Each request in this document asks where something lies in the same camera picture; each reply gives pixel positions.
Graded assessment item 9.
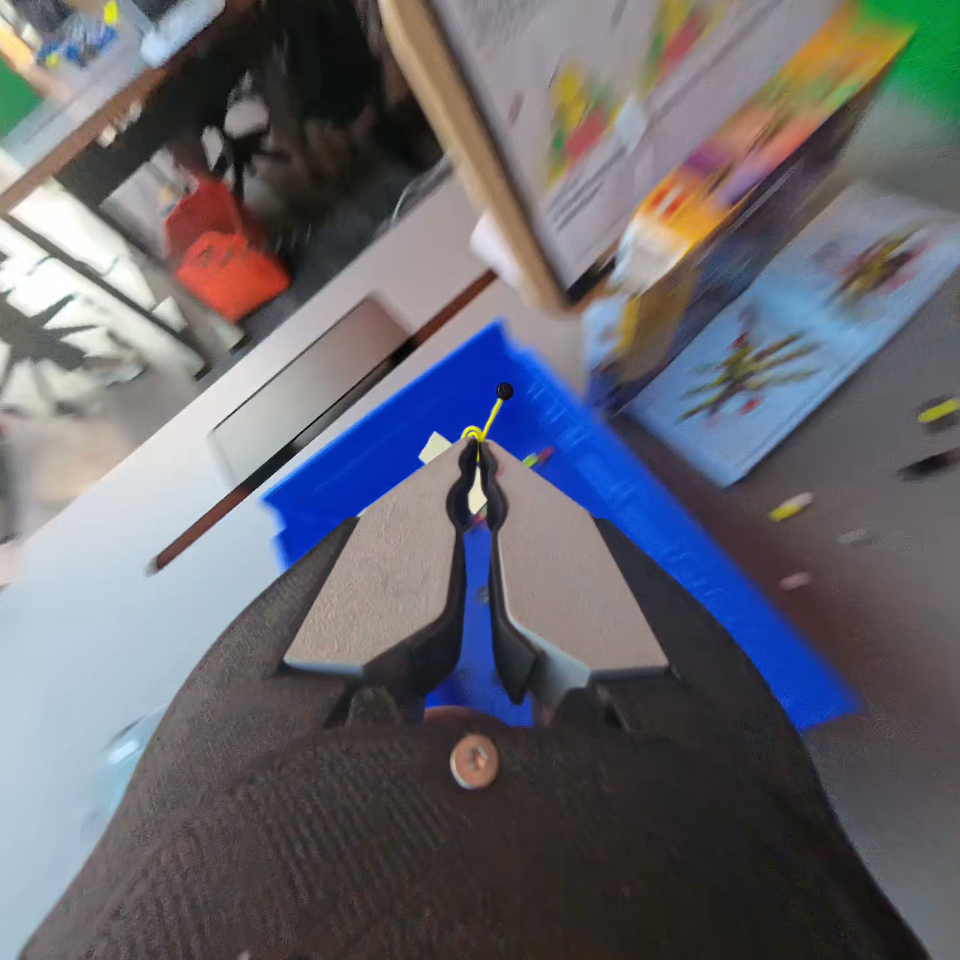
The orange bag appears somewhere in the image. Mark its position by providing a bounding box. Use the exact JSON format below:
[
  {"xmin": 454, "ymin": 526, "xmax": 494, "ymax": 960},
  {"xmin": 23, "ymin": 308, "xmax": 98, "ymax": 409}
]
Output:
[{"xmin": 163, "ymin": 178, "xmax": 293, "ymax": 323}]

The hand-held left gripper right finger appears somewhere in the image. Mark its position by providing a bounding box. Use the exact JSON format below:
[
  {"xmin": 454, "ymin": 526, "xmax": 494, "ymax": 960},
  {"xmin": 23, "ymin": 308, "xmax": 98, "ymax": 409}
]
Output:
[{"xmin": 478, "ymin": 440, "xmax": 671, "ymax": 711}]

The lego instruction booklet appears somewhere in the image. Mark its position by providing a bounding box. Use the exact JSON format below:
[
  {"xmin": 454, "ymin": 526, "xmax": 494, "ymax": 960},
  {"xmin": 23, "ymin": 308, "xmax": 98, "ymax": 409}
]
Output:
[{"xmin": 626, "ymin": 183, "xmax": 960, "ymax": 489}]

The white stand base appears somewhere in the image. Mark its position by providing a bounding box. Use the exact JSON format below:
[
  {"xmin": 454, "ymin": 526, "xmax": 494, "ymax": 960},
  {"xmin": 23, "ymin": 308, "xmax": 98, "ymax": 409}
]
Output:
[{"xmin": 469, "ymin": 208, "xmax": 528, "ymax": 291}]

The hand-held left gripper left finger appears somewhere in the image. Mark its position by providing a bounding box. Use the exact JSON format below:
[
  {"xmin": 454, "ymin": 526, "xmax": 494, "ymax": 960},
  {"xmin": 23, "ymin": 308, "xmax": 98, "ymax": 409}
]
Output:
[{"xmin": 281, "ymin": 438, "xmax": 475, "ymax": 700}]

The colourful lego box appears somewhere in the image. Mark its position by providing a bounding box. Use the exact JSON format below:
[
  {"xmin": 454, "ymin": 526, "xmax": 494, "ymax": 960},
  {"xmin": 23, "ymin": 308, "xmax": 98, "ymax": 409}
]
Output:
[{"xmin": 583, "ymin": 0, "xmax": 918, "ymax": 415}]

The clear plastic bag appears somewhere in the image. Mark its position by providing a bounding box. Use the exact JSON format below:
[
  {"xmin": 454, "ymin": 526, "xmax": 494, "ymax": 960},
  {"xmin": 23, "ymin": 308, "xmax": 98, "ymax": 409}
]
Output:
[{"xmin": 93, "ymin": 703, "xmax": 172, "ymax": 820}]

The black lego piece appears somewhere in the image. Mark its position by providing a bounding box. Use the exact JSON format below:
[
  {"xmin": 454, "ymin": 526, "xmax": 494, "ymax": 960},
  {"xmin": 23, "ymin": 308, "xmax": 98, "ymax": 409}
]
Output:
[{"xmin": 897, "ymin": 448, "xmax": 960, "ymax": 483}]

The wooden framed display stand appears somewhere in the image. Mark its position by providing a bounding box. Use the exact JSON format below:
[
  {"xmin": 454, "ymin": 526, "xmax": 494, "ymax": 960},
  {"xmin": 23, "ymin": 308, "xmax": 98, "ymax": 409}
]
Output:
[{"xmin": 378, "ymin": 0, "xmax": 751, "ymax": 314}]

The black office chair base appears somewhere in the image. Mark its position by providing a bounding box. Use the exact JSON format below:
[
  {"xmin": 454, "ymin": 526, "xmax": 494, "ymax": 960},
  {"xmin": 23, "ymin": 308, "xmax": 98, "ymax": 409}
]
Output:
[{"xmin": 0, "ymin": 288, "xmax": 147, "ymax": 417}]

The blue plastic bin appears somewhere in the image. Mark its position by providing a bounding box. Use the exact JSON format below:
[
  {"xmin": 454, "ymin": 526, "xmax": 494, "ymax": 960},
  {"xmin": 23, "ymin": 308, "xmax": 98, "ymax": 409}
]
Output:
[{"xmin": 260, "ymin": 320, "xmax": 861, "ymax": 734}]

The grey closed laptop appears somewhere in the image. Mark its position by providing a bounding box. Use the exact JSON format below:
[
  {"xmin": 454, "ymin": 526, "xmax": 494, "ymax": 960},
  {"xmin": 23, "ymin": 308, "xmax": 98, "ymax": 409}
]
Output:
[{"xmin": 210, "ymin": 295, "xmax": 415, "ymax": 490}]

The yellow lego string with tag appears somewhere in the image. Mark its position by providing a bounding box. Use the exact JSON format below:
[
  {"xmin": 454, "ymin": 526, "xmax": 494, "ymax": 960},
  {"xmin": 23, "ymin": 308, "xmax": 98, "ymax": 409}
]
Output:
[{"xmin": 418, "ymin": 381, "xmax": 519, "ymax": 528}]

